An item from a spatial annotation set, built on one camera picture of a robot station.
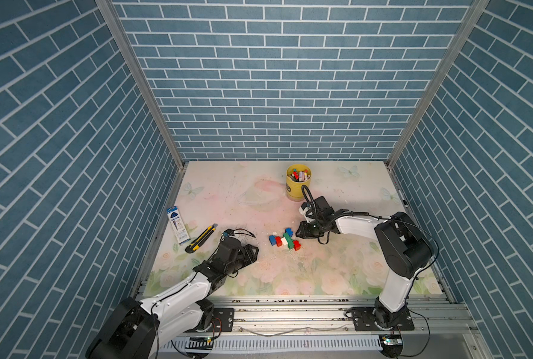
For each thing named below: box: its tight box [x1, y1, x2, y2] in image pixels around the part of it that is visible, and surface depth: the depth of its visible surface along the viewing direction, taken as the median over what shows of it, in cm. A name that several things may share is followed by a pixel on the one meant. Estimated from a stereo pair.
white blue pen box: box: [166, 204, 191, 245], surface depth 98 cm
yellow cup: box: [285, 163, 313, 202], surface depth 101 cm
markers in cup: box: [288, 169, 311, 182], surface depth 101 cm
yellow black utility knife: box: [184, 222, 218, 254], surface depth 93 cm
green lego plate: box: [282, 231, 295, 250], surface depth 91 cm
